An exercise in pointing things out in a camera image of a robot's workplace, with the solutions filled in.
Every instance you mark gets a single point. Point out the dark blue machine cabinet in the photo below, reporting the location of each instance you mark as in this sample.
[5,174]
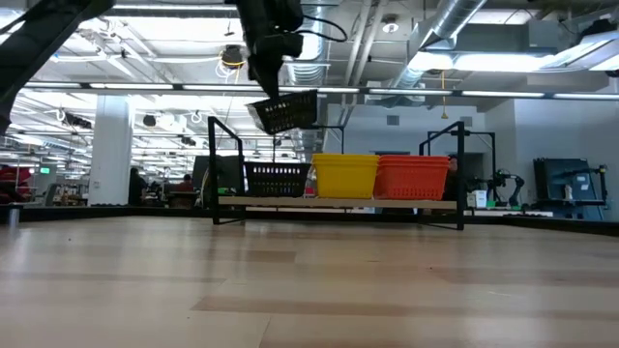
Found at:
[568,186]

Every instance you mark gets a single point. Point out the wooden shelf with black frame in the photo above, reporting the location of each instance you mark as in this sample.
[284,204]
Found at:
[338,202]

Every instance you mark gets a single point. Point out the smooth silver ventilation duct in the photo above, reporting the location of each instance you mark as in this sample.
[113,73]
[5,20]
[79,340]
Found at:
[454,19]

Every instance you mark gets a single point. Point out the short silver metal post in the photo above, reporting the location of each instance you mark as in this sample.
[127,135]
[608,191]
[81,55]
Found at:
[13,216]

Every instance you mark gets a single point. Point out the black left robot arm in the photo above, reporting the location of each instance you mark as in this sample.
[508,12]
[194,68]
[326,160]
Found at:
[38,43]

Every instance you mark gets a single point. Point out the person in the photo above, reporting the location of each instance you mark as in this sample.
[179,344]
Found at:
[185,185]
[453,166]
[137,186]

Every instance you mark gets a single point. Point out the corrugated silver ventilation duct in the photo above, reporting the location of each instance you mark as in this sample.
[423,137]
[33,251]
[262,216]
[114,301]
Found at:
[309,67]

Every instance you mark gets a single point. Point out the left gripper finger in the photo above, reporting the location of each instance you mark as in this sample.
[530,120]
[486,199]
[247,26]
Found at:
[269,82]

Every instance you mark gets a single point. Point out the black plastic basket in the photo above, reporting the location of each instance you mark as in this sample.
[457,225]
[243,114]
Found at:
[276,180]
[285,113]

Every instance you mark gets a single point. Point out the small white box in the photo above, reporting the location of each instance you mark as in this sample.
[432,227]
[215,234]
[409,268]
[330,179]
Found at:
[479,199]

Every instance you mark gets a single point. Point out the white building pillar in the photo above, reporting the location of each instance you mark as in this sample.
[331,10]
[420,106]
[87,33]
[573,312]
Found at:
[111,154]

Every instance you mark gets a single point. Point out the black monitor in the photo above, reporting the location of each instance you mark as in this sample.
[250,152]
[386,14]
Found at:
[200,174]

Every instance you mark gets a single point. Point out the black metal gantry frame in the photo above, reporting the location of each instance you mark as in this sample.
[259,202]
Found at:
[492,159]

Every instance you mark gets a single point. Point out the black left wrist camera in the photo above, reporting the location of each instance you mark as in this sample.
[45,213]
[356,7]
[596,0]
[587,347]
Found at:
[287,45]

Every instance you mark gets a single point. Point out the small background robot arm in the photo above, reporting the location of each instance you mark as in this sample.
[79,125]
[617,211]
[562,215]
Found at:
[510,186]

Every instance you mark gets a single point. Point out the long ceiling light strip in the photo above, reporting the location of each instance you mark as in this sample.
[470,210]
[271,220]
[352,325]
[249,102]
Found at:
[411,92]

